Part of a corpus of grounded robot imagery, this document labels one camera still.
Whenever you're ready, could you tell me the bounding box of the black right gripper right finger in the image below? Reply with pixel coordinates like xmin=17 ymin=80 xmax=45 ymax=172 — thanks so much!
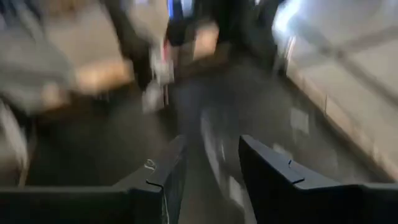
xmin=238 ymin=134 xmax=398 ymax=224

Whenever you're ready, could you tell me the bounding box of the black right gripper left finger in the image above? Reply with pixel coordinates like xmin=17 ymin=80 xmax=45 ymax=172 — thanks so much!
xmin=0 ymin=134 xmax=188 ymax=224

